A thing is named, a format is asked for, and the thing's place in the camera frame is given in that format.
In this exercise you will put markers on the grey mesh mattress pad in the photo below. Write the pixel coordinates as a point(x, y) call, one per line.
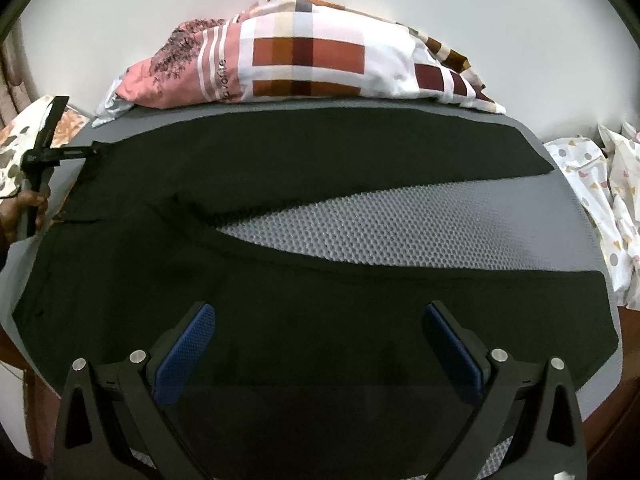
point(425, 224)

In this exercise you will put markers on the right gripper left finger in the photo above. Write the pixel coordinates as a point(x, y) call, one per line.
point(110, 423)

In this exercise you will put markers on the floral cream pillow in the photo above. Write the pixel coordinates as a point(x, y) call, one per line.
point(20, 135)

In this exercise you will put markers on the white dotted bedsheet pile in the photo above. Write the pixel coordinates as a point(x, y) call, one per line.
point(604, 176)

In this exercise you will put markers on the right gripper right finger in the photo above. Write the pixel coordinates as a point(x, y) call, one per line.
point(531, 405)

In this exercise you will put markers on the light blue white cloth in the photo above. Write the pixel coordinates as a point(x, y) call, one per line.
point(112, 106)

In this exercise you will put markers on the pink checked folded blanket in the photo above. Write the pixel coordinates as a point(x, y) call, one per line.
point(301, 49)

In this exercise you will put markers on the person's left hand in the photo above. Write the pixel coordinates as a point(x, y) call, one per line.
point(12, 210)

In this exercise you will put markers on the black pants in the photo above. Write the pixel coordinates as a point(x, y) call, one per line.
point(280, 219)

